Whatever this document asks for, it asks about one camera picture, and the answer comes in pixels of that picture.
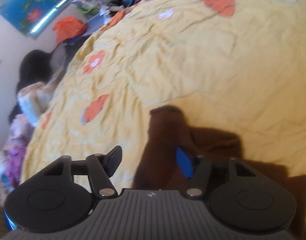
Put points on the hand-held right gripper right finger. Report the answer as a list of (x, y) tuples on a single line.
[(185, 163)]

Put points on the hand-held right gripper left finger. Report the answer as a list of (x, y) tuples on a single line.
[(115, 160)]

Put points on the brown cloth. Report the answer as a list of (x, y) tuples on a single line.
[(168, 142)]

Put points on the purple floral cloth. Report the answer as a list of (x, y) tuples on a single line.
[(14, 155)]

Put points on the white fluffy cloth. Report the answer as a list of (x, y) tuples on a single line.
[(33, 100)]

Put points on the yellow printed bedsheet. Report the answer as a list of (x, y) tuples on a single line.
[(205, 55)]

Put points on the black cloth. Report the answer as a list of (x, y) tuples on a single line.
[(34, 66)]

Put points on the orange cloth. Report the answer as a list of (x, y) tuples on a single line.
[(68, 28)]

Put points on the green plastic stool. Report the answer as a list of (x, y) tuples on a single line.
[(90, 8)]

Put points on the lotus wall poster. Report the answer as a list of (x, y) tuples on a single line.
[(23, 2)]

